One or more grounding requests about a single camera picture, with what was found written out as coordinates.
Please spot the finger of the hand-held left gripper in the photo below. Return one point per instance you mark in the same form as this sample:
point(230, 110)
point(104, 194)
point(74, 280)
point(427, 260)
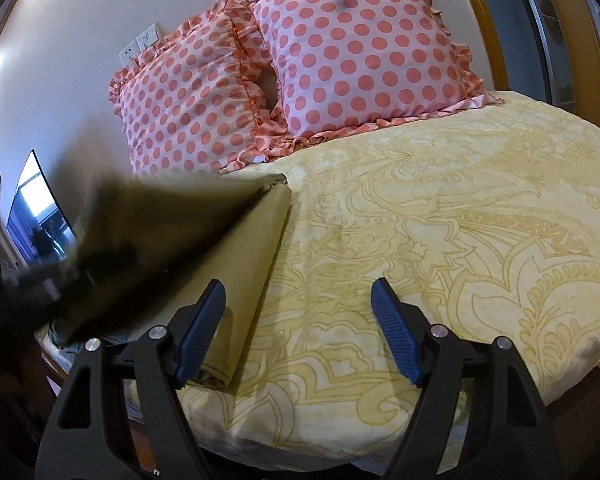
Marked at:
point(97, 259)

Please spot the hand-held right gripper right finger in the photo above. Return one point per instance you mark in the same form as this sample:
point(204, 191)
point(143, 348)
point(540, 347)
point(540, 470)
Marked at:
point(391, 316)

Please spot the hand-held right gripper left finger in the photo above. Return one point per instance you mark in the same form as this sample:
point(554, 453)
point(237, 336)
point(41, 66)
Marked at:
point(204, 319)

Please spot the olive khaki pants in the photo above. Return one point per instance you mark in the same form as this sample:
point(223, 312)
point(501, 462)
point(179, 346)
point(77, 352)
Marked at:
point(180, 240)

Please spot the yellow patterned blanket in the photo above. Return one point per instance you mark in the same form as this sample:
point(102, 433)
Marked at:
point(420, 260)

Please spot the flat television screen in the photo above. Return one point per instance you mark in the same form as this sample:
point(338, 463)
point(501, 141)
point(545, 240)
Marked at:
point(39, 212)

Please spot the pink polka dot pillow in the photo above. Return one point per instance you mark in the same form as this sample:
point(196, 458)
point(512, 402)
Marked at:
point(190, 105)
point(370, 47)

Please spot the white wall socket panel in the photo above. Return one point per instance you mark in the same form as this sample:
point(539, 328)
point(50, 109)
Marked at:
point(139, 45)

